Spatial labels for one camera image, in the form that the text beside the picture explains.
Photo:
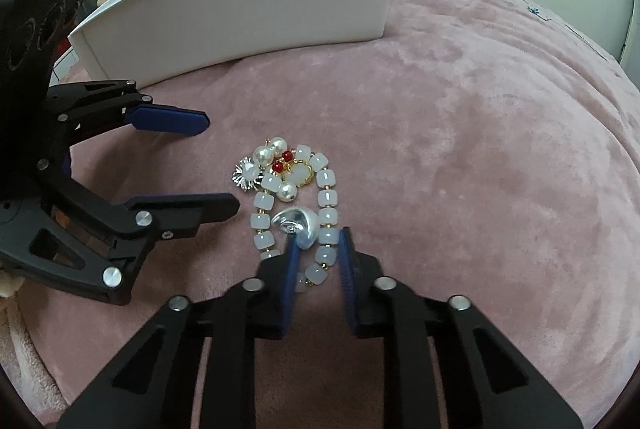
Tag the pink fuzzy bed blanket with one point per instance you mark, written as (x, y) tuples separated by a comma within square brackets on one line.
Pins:
[(477, 150)]

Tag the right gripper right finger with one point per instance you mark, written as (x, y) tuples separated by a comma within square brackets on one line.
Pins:
[(445, 365)]

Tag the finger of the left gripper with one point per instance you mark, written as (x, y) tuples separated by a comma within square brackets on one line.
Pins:
[(162, 218), (168, 119)]

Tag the silver flower brooch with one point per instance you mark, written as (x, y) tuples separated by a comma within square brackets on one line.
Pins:
[(247, 174)]

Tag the silver pearl shell earring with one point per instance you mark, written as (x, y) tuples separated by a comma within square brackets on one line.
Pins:
[(301, 222)]

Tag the white plastic storage box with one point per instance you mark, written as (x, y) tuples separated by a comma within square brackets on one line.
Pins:
[(149, 41)]

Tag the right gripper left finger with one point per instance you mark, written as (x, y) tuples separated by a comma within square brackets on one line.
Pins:
[(192, 364)]

